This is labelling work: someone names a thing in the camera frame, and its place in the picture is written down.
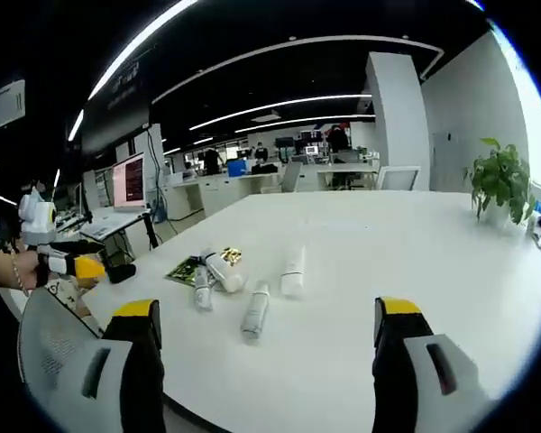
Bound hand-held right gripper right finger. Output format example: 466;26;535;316
372;295;495;433

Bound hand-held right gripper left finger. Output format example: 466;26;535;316
58;298;166;433

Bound dark green printed skincare sachet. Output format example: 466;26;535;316
163;255;200;287

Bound small white skincare spray bottle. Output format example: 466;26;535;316
240;279;271;345
191;265;215;313

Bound large red-collared skincare bottle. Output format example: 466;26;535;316
201;246;248;294

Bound gold foil skincare sachet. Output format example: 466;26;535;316
219;245;244;264

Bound white skincare tube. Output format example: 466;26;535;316
280;244;307;299

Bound black oval device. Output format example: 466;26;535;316
105;264;137;284

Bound black-legged laptop stand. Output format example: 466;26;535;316
101;210;160;272

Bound grey mesh office chair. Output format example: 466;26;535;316
16;286;105;416

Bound open laptop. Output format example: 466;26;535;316
80;152;152;239

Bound ceiling air conditioner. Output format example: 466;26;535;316
0;79;27;135

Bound black hanging display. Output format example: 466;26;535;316
80;44;153;155

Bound white office counter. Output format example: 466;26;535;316
164;172;283;222

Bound ceiling light strips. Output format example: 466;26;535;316
0;0;445;208

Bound potted green plant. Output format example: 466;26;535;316
463;137;536;227

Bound grey high-back office chair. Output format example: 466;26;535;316
280;161;304;194

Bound beaded bracelet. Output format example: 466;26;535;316
11;254;28;297

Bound white frame chair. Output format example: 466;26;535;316
375;164;422;193

